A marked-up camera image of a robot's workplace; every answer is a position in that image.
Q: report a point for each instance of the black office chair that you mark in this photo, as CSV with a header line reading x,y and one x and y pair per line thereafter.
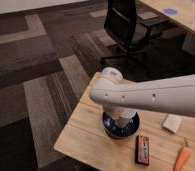
x,y
131,36

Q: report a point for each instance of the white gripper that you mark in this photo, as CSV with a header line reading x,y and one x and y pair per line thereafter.
x,y
117,112

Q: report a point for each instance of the orange carrot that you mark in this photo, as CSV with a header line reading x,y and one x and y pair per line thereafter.
x,y
183,156

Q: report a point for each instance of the white ceramic cup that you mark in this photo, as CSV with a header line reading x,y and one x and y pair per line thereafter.
x,y
122,122

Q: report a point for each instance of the white folded cloth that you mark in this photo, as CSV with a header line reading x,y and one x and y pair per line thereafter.
x,y
172,123

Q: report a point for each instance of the light wooden desk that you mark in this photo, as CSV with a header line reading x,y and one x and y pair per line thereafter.
x,y
186,11

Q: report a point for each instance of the blue round coaster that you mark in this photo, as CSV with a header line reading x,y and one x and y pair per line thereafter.
x,y
170,11

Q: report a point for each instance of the dark blue ceramic bowl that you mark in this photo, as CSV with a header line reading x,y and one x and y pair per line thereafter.
x,y
114,131

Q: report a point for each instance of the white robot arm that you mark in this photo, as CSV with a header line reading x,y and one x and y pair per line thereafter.
x,y
170,95

